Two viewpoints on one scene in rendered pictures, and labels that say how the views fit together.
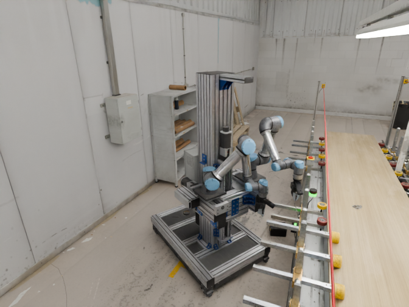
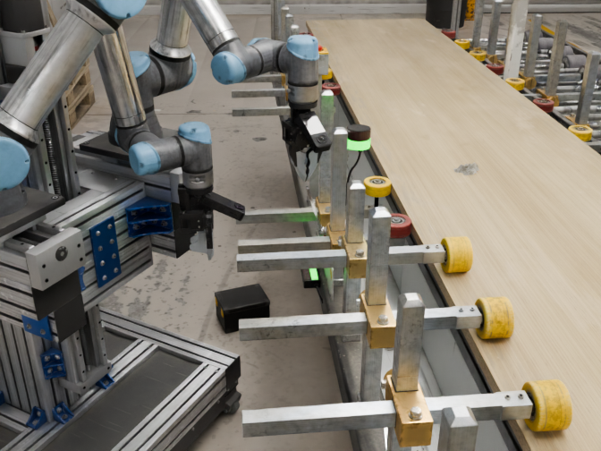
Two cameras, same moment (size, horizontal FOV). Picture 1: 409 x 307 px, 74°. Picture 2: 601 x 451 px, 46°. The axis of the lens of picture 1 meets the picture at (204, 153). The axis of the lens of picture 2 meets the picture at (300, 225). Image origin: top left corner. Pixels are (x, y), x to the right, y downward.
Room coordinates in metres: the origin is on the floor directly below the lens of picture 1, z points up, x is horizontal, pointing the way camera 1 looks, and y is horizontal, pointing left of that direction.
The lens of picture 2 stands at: (0.55, 0.01, 1.73)
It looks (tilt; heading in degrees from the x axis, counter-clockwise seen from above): 27 degrees down; 332
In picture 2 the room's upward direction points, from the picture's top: straight up
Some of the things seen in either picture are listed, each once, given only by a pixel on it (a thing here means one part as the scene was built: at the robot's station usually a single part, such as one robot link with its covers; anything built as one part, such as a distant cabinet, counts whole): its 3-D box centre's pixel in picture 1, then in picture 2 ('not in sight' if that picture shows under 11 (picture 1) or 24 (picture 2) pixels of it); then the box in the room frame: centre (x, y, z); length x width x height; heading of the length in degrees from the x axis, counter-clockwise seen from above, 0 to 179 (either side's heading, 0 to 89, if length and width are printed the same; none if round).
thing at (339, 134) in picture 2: (303, 213); (337, 215); (1.96, -0.84, 0.91); 0.04 x 0.04 x 0.48; 68
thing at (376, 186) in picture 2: (321, 209); (376, 197); (2.10, -1.06, 0.85); 0.08 x 0.08 x 0.11
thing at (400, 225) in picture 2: (321, 225); (394, 237); (1.87, -0.97, 0.85); 0.08 x 0.08 x 0.11
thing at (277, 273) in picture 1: (294, 278); (398, 412); (1.24, -0.53, 0.95); 0.50 x 0.04 x 0.04; 68
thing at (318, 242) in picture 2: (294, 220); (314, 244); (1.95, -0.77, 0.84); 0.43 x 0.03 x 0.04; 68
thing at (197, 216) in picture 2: (261, 201); (197, 207); (2.06, -0.50, 0.97); 0.09 x 0.08 x 0.12; 68
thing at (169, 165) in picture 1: (176, 135); not in sight; (4.58, 0.48, 0.78); 0.90 x 0.45 x 1.55; 154
